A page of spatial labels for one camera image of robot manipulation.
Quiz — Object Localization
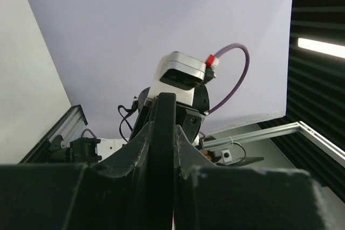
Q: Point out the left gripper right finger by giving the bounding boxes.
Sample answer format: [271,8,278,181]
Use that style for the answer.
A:
[174,126,339,229]

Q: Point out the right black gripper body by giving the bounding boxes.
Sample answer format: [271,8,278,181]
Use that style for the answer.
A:
[129,85,210,143]

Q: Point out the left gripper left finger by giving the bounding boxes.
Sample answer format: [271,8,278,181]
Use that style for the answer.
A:
[1,123,153,229]

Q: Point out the black smartphone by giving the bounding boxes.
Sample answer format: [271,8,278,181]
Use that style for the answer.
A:
[147,93,176,229]

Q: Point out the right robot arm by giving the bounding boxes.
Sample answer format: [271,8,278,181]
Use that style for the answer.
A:
[46,85,210,165]

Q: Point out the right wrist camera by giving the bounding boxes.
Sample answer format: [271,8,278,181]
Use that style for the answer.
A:
[147,51,219,106]

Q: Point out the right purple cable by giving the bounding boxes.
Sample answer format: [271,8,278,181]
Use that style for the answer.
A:
[206,43,251,115]

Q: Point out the aluminium table frame rail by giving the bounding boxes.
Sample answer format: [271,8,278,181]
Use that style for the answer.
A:
[203,121,344,166]

